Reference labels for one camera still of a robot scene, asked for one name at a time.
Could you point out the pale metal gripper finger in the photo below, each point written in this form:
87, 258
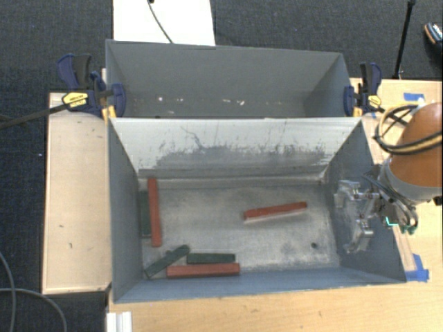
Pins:
346, 196
360, 235

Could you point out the red-brown flat block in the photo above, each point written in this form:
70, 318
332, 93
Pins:
203, 270
275, 212
154, 213

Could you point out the grey metal bin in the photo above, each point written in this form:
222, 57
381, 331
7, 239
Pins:
225, 150

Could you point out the dark green flat block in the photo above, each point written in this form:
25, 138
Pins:
166, 261
145, 216
211, 258

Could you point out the pale wood flat board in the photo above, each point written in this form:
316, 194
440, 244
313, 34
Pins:
76, 202

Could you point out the black cylinder on white bracket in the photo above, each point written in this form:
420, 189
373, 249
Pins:
437, 201

